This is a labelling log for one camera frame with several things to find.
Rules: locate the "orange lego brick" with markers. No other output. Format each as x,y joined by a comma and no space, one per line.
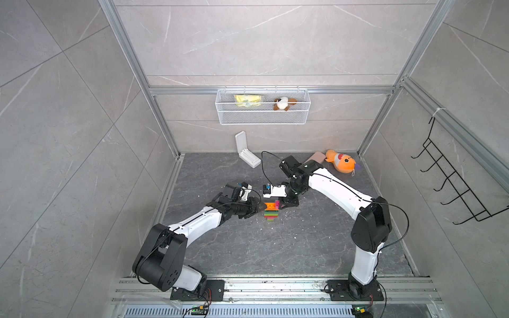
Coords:
270,206

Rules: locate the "pink rectangular case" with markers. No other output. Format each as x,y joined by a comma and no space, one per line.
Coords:
318,157

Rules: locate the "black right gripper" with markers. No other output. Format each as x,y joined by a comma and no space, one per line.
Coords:
288,203

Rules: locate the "aluminium front rail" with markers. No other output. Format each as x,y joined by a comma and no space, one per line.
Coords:
318,289

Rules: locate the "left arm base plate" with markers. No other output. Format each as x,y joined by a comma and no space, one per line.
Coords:
206,290

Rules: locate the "yellow packet in basket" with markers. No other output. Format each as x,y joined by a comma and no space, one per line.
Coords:
249,100

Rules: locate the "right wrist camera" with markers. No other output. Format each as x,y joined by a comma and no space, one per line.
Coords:
269,190

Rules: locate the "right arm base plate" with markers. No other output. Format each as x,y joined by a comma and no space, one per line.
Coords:
350,290

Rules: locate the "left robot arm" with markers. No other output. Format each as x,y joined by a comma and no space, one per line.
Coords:
160,261

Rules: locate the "brown white plush toy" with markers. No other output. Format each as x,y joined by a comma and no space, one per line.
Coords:
284,103

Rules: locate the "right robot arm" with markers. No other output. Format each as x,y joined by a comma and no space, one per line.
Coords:
372,223

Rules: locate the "black wire hook rack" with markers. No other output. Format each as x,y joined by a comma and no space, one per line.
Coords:
462,191

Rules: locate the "white open flip box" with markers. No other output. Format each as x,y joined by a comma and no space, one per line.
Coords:
244,153

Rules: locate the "white wire mesh basket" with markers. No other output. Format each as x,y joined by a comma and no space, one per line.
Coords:
230,114

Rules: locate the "grey perforated cable duct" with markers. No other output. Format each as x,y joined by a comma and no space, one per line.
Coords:
247,310

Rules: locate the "orange plush fish toy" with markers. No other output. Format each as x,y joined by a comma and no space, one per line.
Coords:
343,163

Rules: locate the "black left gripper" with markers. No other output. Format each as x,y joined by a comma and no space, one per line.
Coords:
252,207

